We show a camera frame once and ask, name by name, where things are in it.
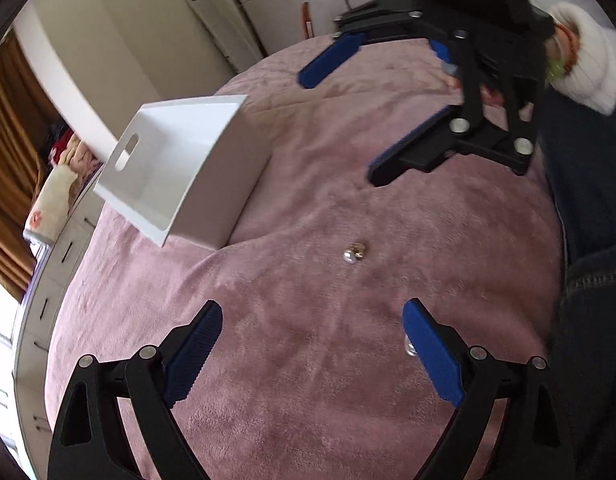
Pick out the gold pearl earring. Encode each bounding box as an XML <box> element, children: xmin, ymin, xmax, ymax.
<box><xmin>404</xmin><ymin>336</ymin><xmax>418</xmax><ymax>356</ymax></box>

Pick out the silver pearl earring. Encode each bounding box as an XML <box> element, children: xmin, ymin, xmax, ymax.
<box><xmin>343</xmin><ymin>242</ymin><xmax>366</xmax><ymax>264</ymax></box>

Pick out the white fluffy sleeve forearm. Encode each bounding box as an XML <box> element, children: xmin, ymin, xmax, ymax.
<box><xmin>530</xmin><ymin>0</ymin><xmax>616</xmax><ymax>116</ymax></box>

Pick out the person's right hand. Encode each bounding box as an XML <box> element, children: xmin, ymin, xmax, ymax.
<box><xmin>445</xmin><ymin>74</ymin><xmax>504</xmax><ymax>107</ymax></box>

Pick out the white window seat cabinet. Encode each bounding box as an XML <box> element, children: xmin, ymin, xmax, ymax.
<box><xmin>13</xmin><ymin>176</ymin><xmax>103</xmax><ymax>479</ymax></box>

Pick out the white door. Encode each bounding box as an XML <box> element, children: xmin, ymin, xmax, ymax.
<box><xmin>186</xmin><ymin>0</ymin><xmax>262</xmax><ymax>74</ymax></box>

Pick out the pink plush bed blanket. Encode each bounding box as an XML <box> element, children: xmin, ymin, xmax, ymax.
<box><xmin>44</xmin><ymin>37</ymin><xmax>562</xmax><ymax>479</ymax></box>

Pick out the cream flower folded blanket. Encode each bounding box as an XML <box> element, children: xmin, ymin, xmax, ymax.
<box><xmin>23</xmin><ymin>164</ymin><xmax>80</xmax><ymax>246</ymax></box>

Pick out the white plastic storage bin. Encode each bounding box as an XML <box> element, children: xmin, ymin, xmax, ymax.
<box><xmin>94</xmin><ymin>96</ymin><xmax>272</xmax><ymax>250</ymax></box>

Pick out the pink folded blanket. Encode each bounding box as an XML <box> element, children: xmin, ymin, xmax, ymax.
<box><xmin>58</xmin><ymin>133</ymin><xmax>102</xmax><ymax>184</ymax></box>

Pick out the brown curtain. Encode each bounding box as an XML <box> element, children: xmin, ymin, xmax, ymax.
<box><xmin>0</xmin><ymin>32</ymin><xmax>58</xmax><ymax>301</ymax></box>

